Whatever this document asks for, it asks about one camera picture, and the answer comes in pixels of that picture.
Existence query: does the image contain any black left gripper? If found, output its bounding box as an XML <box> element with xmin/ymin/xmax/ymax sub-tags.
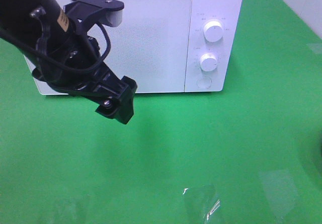
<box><xmin>31</xmin><ymin>32</ymin><xmax>138</xmax><ymax>125</ymax></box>

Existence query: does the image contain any round white door button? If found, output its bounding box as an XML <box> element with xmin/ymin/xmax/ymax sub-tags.
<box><xmin>197</xmin><ymin>77</ymin><xmax>212</xmax><ymax>89</ymax></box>

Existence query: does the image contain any white round knob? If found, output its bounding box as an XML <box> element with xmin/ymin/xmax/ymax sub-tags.
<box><xmin>200</xmin><ymin>53</ymin><xmax>218</xmax><ymax>72</ymax></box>
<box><xmin>203</xmin><ymin>19</ymin><xmax>224</xmax><ymax>42</ymax></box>

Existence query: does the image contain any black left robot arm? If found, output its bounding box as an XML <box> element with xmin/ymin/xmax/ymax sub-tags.
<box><xmin>1</xmin><ymin>0</ymin><xmax>137</xmax><ymax>124</ymax></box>

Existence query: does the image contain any white microwave oven body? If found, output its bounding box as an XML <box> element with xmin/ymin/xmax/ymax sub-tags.
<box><xmin>25</xmin><ymin>0</ymin><xmax>244</xmax><ymax>95</ymax></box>

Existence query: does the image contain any clear tape piece centre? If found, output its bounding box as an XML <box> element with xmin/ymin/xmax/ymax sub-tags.
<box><xmin>182</xmin><ymin>185</ymin><xmax>226</xmax><ymax>223</ymax></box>

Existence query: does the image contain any green table mat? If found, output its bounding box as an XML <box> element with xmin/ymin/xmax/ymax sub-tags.
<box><xmin>1</xmin><ymin>0</ymin><xmax>321</xmax><ymax>223</ymax></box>

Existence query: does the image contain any black white left camera mount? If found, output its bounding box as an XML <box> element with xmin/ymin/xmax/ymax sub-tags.
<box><xmin>64</xmin><ymin>0</ymin><xmax>124</xmax><ymax>35</ymax></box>

